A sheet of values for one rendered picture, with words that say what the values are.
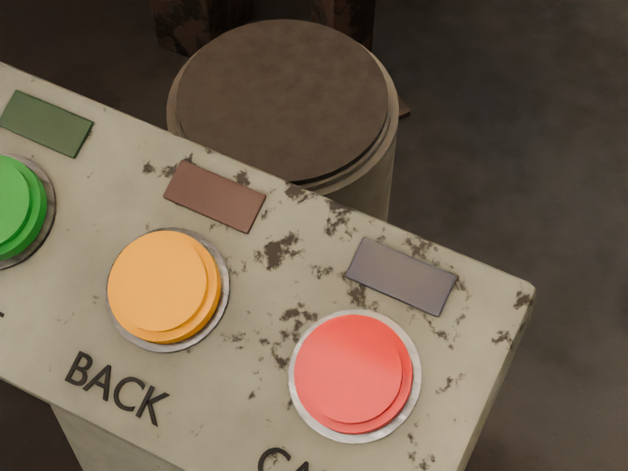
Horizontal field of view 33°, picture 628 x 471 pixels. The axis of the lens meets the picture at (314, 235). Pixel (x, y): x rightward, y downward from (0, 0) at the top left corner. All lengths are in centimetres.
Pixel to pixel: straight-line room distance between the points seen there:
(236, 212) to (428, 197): 77
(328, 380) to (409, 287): 4
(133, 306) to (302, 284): 6
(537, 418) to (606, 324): 13
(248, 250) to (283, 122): 16
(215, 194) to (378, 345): 8
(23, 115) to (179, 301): 10
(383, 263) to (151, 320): 8
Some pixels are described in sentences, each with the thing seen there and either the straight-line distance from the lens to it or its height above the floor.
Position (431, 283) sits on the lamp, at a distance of 36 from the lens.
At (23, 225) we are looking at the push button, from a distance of 40.
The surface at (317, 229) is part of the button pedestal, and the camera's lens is 38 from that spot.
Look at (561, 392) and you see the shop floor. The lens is 105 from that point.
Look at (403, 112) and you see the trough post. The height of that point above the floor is 1.
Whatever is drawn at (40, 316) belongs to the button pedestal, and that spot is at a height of 59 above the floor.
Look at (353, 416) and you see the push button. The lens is 35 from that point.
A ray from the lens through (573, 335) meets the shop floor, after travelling 108.
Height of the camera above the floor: 93
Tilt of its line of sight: 57 degrees down
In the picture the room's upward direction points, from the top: straight up
